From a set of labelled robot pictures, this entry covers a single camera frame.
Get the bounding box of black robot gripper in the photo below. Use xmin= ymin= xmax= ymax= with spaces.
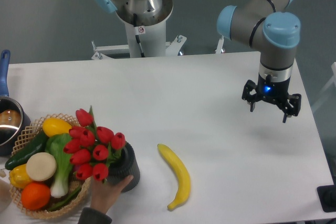
xmin=241 ymin=76 xmax=301 ymax=123

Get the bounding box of black ribbed vase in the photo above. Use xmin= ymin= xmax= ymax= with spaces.
xmin=107 ymin=142 xmax=141 ymax=193

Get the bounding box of red tulip bouquet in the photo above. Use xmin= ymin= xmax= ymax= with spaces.
xmin=63 ymin=108 xmax=126 ymax=182

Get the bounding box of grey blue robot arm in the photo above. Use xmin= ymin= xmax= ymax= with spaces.
xmin=217 ymin=0 xmax=301 ymax=122

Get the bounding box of grey sleeved forearm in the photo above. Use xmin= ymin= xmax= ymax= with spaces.
xmin=78 ymin=207 xmax=112 ymax=224

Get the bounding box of person's hand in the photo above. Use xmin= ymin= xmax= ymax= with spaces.
xmin=90 ymin=175 xmax=133 ymax=214

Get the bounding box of black device at edge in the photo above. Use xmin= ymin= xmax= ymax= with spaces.
xmin=317 ymin=185 xmax=335 ymax=212

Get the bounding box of yellow banana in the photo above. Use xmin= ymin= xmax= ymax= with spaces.
xmin=157 ymin=144 xmax=191 ymax=211

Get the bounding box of green bok choy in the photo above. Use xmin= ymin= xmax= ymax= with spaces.
xmin=45 ymin=133 xmax=73 ymax=198

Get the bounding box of yellow lemon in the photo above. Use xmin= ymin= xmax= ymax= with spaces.
xmin=42 ymin=118 xmax=72 ymax=137

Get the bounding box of dark green cucumber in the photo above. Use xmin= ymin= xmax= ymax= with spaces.
xmin=5 ymin=130 xmax=49 ymax=170

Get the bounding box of green chili pepper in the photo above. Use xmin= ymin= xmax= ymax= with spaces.
xmin=47 ymin=186 xmax=81 ymax=212

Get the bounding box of woven wicker basket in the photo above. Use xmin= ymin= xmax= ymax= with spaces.
xmin=9 ymin=113 xmax=91 ymax=221

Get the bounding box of round beige bun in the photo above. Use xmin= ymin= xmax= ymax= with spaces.
xmin=26 ymin=152 xmax=57 ymax=182

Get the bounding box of orange fruit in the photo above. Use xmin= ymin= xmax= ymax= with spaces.
xmin=21 ymin=182 xmax=51 ymax=210

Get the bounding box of yellow bell pepper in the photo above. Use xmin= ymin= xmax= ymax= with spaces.
xmin=9 ymin=164 xmax=33 ymax=189

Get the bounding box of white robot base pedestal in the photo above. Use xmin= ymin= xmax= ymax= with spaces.
xmin=88 ymin=0 xmax=187 ymax=60

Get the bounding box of blue handled saucepan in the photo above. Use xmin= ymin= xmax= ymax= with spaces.
xmin=1 ymin=49 xmax=31 ymax=156

